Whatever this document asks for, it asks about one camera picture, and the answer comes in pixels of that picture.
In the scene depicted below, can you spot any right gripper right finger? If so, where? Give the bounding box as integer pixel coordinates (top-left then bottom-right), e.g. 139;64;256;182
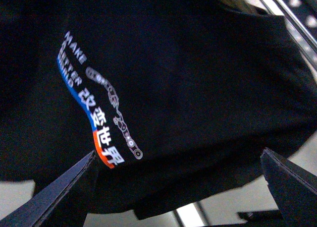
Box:
261;148;317;227

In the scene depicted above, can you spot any black printed t-shirt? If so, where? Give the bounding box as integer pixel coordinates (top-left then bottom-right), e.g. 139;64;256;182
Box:
0;0;317;220

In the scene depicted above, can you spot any grey metal clothes rack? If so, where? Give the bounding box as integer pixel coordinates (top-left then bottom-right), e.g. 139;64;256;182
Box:
260;0;317;69

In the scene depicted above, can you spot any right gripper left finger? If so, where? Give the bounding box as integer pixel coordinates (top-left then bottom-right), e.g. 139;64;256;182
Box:
0;151;96;227

